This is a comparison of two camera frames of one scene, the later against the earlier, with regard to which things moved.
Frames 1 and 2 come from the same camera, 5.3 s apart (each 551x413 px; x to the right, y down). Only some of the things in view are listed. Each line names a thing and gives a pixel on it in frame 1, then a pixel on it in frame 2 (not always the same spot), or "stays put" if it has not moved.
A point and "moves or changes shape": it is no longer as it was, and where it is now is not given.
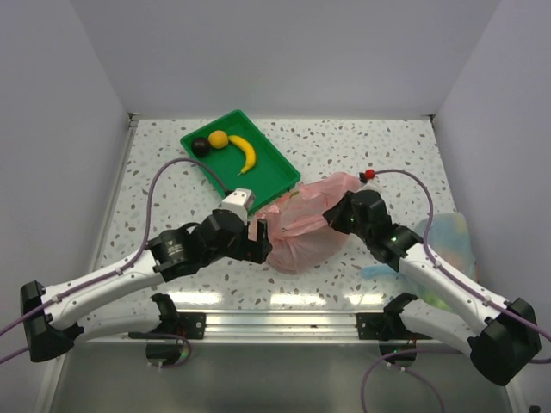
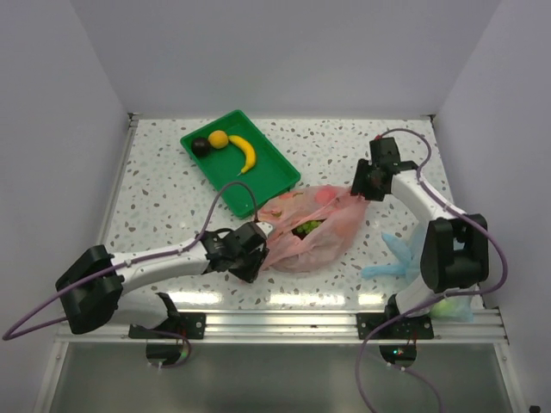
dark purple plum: [201, 147] stays put
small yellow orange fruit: [218, 139] stays put
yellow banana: [249, 151] stays put
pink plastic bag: [304, 237] moves or changes shape
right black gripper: [334, 216] to [363, 166]
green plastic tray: [235, 155] stays put
